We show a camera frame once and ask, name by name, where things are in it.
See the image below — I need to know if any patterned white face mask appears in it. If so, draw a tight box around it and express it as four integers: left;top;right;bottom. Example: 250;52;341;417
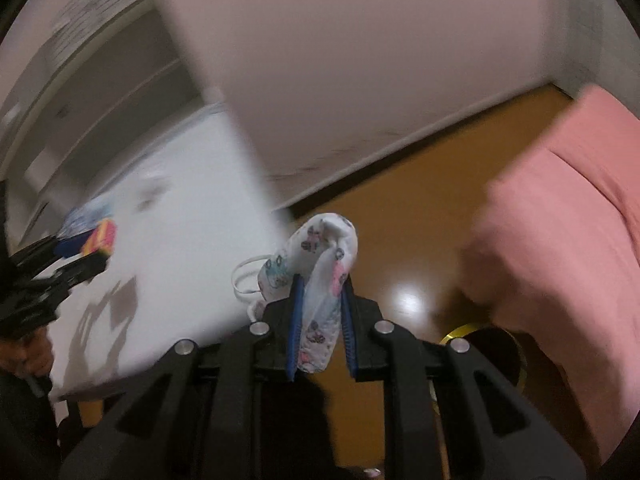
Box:
231;212;358;374

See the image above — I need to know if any person's left hand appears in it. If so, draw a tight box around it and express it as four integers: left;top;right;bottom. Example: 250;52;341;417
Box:
0;327;54;377

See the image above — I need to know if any crumpled blue white wrapper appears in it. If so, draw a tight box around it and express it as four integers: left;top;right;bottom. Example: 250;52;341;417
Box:
58;196;113;238

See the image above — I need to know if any pink yellow small box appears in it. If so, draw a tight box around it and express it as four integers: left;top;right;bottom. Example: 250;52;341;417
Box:
80;218;117;257

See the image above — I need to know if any white desk shelf hutch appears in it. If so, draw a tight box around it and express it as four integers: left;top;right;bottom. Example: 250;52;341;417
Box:
1;0;220;246

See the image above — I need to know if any pink bed blanket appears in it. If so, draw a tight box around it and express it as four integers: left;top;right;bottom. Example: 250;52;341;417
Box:
460;85;639;462

